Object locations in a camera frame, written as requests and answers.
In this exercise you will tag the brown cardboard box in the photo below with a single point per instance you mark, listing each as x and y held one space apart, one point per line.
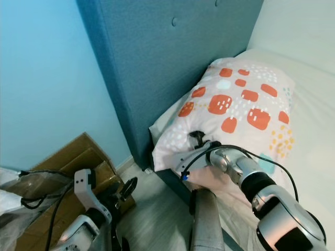
78 154

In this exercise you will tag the pink patterned pillow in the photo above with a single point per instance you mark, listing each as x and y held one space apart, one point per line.
241 99

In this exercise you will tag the clear plastic trash bag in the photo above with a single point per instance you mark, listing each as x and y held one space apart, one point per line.
26 230

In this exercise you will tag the grey robot right leg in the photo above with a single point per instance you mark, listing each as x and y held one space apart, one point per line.
208 225

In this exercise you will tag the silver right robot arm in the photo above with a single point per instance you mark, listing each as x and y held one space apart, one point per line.
282 209

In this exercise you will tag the cream sheeted mattress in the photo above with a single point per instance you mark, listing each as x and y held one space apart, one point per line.
314 99

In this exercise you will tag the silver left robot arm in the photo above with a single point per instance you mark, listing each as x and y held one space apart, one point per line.
78 238

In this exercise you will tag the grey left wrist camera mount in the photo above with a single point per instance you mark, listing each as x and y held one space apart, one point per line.
84 188

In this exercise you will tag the teal upholstered headboard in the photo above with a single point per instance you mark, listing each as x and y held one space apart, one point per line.
152 63

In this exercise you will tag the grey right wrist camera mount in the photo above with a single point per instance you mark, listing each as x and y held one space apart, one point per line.
191 166

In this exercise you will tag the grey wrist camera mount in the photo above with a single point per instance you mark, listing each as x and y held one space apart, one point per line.
191 166
84 188

